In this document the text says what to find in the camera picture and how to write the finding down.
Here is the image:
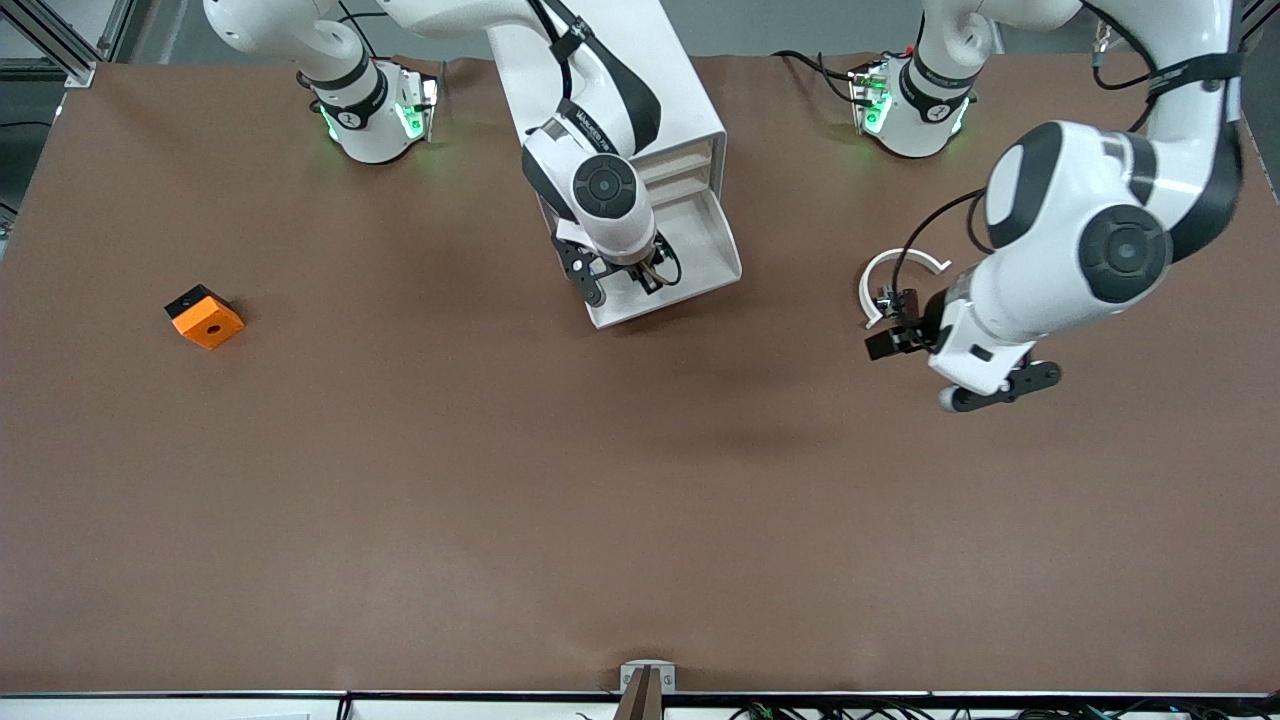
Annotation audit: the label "white curved plastic ring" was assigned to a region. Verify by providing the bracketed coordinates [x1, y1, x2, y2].
[858, 248, 953, 331]

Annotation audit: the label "black base cable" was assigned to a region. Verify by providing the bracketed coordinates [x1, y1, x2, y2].
[770, 48, 881, 106]

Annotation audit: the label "orange block with hole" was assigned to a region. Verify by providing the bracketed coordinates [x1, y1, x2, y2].
[164, 284, 246, 351]

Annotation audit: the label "brown table cover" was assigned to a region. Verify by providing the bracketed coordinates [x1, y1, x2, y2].
[0, 50, 1280, 697]

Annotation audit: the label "tangled black cables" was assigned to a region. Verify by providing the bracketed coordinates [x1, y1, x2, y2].
[730, 700, 1280, 720]

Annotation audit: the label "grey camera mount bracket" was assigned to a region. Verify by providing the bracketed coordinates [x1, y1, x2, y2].
[612, 660, 677, 720]

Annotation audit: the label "aluminium frame post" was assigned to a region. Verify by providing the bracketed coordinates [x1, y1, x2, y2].
[20, 0, 138, 89]
[1235, 0, 1280, 78]

